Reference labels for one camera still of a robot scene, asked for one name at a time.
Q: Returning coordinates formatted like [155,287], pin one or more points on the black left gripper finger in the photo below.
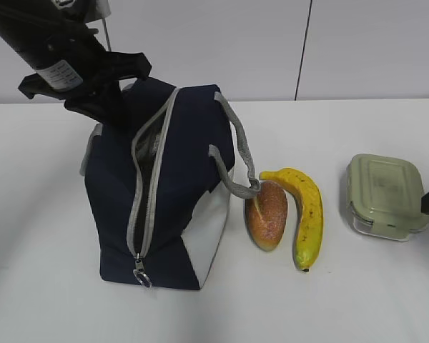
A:
[105,105]

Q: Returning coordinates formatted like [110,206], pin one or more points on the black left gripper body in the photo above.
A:
[68,67]

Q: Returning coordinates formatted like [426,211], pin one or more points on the green lidded glass container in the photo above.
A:
[380,196]

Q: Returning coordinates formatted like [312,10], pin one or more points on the navy grey insulated lunch bag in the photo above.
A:
[160,191]

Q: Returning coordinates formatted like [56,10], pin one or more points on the yellow banana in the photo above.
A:
[309,231]

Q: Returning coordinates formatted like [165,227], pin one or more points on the brown bread loaf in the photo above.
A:
[266,216]

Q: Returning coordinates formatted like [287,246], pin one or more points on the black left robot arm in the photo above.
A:
[26,23]

